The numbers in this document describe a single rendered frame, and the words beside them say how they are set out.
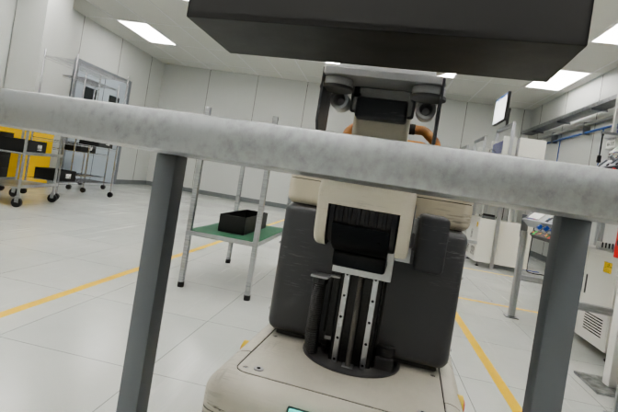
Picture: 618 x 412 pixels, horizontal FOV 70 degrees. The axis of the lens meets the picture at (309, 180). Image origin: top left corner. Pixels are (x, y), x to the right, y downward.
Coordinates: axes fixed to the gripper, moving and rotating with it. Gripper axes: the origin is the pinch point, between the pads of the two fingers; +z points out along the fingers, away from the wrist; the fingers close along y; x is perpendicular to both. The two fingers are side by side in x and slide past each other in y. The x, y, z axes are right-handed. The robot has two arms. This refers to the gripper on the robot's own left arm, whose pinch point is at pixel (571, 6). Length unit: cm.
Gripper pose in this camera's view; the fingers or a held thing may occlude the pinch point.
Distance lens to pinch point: 79.7
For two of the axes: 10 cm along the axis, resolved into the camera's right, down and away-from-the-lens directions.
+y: 9.6, 1.5, -2.3
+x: 2.3, 0.5, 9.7
